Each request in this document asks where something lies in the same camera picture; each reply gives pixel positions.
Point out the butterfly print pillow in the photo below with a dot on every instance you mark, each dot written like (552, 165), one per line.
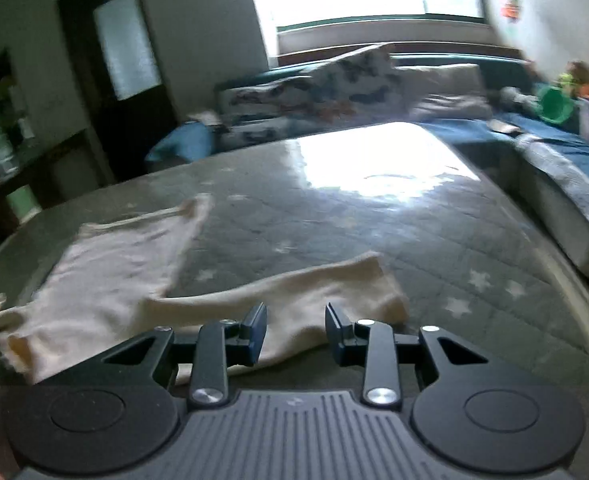
(264, 132)
(264, 100)
(354, 80)

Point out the dark wooden door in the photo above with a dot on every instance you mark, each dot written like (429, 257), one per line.
(124, 125)

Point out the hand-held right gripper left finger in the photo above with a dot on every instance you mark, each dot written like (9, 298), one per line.
(254, 335)

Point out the cream knit pants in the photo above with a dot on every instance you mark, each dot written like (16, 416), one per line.
(114, 275)

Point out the colourful toy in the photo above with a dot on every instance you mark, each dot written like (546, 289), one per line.
(581, 80)

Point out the butterfly pattern cushion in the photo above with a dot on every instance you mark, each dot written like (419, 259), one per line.
(549, 220)

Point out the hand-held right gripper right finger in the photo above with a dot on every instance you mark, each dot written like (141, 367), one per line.
(335, 340)

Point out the blue armrest cover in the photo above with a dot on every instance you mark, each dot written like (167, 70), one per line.
(184, 142)

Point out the dark wooden console table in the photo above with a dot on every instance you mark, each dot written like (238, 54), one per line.
(64, 160)

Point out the green plastic bowl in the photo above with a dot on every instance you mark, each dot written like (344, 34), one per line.
(556, 105)

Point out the beige towel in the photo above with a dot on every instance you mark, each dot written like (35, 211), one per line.
(209, 120)

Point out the beige cushion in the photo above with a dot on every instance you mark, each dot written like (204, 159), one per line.
(449, 90)

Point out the grey quilted star table cover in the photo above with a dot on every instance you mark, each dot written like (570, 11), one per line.
(324, 220)

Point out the blue quilted seat cover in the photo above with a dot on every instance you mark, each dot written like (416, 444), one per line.
(559, 150)

